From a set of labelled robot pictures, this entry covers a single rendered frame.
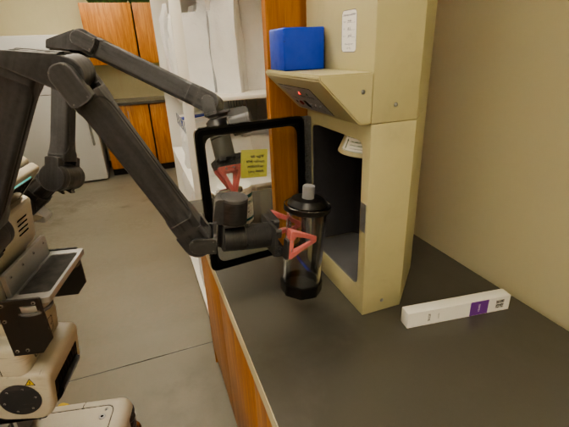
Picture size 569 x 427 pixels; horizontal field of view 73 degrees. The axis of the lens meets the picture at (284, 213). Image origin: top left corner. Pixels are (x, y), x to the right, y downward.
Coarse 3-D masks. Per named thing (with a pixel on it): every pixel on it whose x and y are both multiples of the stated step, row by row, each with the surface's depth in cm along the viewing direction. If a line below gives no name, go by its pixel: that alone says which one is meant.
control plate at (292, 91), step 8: (288, 88) 94; (296, 88) 87; (304, 88) 83; (296, 96) 94; (304, 96) 89; (312, 96) 83; (304, 104) 96; (312, 104) 90; (320, 104) 85; (328, 112) 86
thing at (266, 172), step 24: (216, 144) 96; (240, 144) 99; (264, 144) 102; (288, 144) 106; (216, 168) 99; (240, 168) 102; (264, 168) 105; (288, 168) 108; (216, 192) 101; (264, 192) 107; (288, 192) 111
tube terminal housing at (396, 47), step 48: (336, 0) 82; (384, 0) 70; (432, 0) 79; (336, 48) 86; (384, 48) 73; (432, 48) 91; (384, 96) 77; (384, 144) 81; (384, 192) 85; (384, 240) 90; (384, 288) 96
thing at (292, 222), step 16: (288, 224) 88; (304, 224) 85; (320, 224) 86; (304, 240) 87; (320, 240) 88; (304, 256) 88; (320, 256) 90; (288, 272) 91; (304, 272) 90; (320, 272) 93; (304, 288) 91
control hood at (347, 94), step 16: (288, 80) 87; (304, 80) 78; (320, 80) 71; (336, 80) 72; (352, 80) 73; (368, 80) 74; (288, 96) 102; (320, 96) 79; (336, 96) 73; (352, 96) 74; (368, 96) 75; (320, 112) 92; (336, 112) 81; (352, 112) 75; (368, 112) 77
